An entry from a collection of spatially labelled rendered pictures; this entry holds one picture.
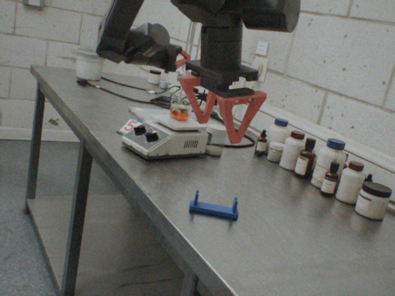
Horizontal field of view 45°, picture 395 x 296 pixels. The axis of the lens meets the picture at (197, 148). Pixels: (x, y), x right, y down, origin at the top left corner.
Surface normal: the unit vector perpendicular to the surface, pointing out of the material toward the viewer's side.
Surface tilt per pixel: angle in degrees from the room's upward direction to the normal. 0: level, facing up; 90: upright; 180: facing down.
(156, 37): 54
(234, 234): 0
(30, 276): 0
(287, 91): 90
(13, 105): 90
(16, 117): 90
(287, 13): 84
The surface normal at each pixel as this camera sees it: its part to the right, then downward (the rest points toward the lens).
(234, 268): 0.18, -0.94
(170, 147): 0.64, 0.33
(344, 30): -0.87, -0.04
